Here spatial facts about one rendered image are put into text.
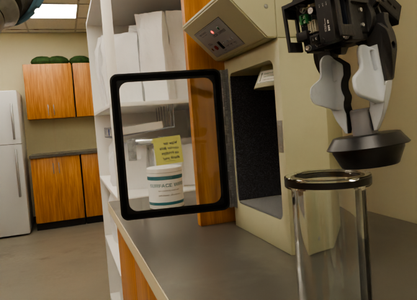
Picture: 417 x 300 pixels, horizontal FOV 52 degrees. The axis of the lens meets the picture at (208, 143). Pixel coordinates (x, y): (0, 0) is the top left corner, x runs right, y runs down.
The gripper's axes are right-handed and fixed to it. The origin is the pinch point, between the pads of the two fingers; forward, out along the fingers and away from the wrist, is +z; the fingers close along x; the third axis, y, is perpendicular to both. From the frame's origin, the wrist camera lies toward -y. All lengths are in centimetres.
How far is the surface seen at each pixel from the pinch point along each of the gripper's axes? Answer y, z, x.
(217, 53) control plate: -31, -22, -58
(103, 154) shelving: -82, 0, -252
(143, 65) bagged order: -67, -41, -156
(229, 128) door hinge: -35, -2, -63
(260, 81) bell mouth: -31, -12, -45
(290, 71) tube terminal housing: -27.6, -11.8, -32.2
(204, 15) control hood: -21, -29, -49
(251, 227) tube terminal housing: -31, 24, -56
